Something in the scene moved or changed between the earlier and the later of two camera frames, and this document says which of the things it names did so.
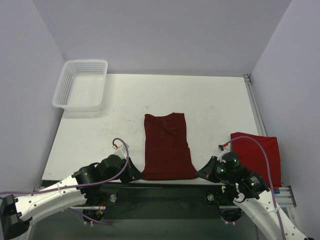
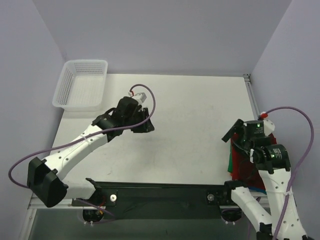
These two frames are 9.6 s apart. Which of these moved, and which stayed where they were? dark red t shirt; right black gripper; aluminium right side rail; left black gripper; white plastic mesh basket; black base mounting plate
Moved: left black gripper; dark red t shirt; right black gripper
Stayed: white plastic mesh basket; aluminium right side rail; black base mounting plate
